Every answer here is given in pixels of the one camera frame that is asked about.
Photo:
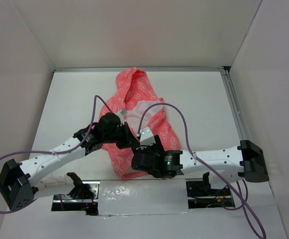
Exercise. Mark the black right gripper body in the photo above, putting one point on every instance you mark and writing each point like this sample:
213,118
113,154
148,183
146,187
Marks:
156,148

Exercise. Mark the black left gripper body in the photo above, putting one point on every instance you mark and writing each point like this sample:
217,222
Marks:
116,137

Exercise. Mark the pink jacket with white lining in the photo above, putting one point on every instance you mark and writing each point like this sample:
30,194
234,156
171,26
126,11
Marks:
135,94

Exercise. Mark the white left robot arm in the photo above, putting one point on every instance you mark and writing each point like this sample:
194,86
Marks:
22,183

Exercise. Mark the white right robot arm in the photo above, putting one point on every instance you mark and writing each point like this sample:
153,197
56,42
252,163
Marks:
220,167

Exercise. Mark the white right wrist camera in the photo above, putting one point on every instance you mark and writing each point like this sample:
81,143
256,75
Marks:
146,137

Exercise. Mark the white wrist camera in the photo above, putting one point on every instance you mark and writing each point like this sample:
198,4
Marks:
146,137
121,114

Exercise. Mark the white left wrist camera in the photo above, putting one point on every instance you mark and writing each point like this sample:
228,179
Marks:
121,114

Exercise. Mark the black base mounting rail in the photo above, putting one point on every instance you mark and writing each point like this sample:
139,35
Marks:
197,199

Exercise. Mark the aluminium frame rail right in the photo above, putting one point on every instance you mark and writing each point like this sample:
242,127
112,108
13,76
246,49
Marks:
234,104

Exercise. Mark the aluminium frame rail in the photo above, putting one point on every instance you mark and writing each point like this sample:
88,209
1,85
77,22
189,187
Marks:
147,69
234,104

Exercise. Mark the aluminium frame rail back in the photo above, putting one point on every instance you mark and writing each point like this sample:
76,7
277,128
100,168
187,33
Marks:
147,69

